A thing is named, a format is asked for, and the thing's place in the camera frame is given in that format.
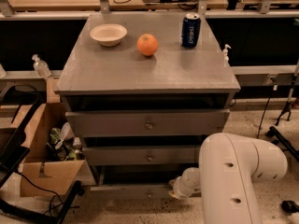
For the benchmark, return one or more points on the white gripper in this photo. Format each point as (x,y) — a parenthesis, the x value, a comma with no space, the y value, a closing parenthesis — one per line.
(181,187)

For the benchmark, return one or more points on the grey bottom drawer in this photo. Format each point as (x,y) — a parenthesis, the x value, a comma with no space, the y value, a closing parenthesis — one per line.
(149,181)

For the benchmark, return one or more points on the grey drawer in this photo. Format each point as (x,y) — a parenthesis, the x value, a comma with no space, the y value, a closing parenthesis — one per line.
(149,181)
(147,123)
(142,155)

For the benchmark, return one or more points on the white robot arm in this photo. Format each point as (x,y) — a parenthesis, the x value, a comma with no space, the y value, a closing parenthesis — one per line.
(228,165)

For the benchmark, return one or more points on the grey middle drawer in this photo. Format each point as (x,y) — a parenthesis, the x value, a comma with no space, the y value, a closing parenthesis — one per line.
(142,155)

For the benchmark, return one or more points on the grey top drawer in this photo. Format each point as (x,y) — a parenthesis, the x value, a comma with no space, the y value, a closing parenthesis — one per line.
(147,123)

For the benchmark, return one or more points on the grey drawer cabinet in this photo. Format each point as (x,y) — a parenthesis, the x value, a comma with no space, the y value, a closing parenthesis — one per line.
(98,78)

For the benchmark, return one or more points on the black stand leg right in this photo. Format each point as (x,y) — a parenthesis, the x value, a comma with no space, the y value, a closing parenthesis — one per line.
(280,139)

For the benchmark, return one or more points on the black caster wheel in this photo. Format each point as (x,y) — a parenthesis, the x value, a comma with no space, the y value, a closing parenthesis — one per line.
(290,207)

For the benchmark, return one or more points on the cardboard box with trash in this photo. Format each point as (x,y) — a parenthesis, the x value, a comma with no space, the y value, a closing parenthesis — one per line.
(43,171)

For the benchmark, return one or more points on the small white pump bottle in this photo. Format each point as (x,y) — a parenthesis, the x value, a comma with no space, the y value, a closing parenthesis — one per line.
(225,51)

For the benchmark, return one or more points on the orange fruit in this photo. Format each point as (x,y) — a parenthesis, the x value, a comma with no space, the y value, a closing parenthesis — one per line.
(147,44)

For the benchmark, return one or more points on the blue soda can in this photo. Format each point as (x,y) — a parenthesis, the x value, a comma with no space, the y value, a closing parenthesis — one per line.
(190,30)

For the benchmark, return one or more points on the white bowl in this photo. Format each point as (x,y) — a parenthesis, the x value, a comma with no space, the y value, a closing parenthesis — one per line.
(108,35)

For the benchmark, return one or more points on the clear pump bottle left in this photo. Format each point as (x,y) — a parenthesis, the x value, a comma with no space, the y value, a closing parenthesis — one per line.
(40,66)

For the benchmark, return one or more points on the black stand frame left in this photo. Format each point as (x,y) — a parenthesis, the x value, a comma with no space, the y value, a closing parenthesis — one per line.
(12,153)

